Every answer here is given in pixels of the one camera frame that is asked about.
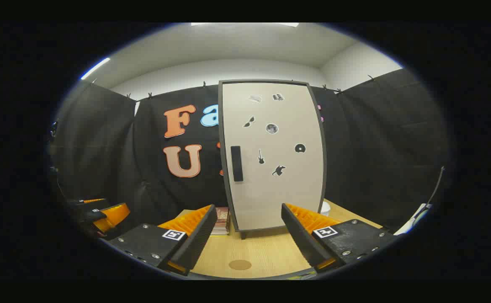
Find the grey cabinet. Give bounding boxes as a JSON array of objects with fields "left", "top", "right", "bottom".
[{"left": 218, "top": 79, "right": 328, "bottom": 239}]

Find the grey round device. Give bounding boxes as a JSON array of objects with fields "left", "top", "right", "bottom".
[{"left": 411, "top": 204, "right": 433, "bottom": 223}]

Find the ceiling light strip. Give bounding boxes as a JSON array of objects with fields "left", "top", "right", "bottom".
[{"left": 80, "top": 57, "right": 111, "bottom": 80}]

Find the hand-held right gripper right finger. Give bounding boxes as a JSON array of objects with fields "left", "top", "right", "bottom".
[{"left": 281, "top": 203, "right": 399, "bottom": 274}]

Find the black backdrop cloth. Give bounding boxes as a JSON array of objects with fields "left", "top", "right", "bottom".
[{"left": 52, "top": 67, "right": 450, "bottom": 236}]

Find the black cabinet door handle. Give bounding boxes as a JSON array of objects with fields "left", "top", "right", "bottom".
[{"left": 231, "top": 146, "right": 244, "bottom": 182}]

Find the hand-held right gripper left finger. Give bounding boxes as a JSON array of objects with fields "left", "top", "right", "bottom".
[{"left": 106, "top": 204, "right": 218, "bottom": 277}]

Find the red-brown cover book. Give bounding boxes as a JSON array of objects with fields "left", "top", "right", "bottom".
[{"left": 214, "top": 206, "right": 231, "bottom": 226}]

